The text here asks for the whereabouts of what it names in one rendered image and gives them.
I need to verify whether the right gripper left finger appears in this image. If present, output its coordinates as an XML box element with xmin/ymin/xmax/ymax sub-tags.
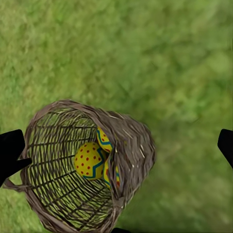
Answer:
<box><xmin>0</xmin><ymin>129</ymin><xmax>25</xmax><ymax>187</ymax></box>

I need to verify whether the wicker basket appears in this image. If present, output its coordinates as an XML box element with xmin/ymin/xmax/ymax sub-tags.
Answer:
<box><xmin>2</xmin><ymin>99</ymin><xmax>157</xmax><ymax>233</ymax></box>

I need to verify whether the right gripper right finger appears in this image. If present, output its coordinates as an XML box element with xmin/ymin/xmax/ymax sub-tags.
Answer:
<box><xmin>217</xmin><ymin>129</ymin><xmax>233</xmax><ymax>168</ymax></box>

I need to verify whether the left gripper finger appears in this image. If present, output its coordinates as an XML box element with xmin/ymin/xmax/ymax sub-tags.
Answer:
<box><xmin>7</xmin><ymin>156</ymin><xmax>33</xmax><ymax>177</ymax></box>

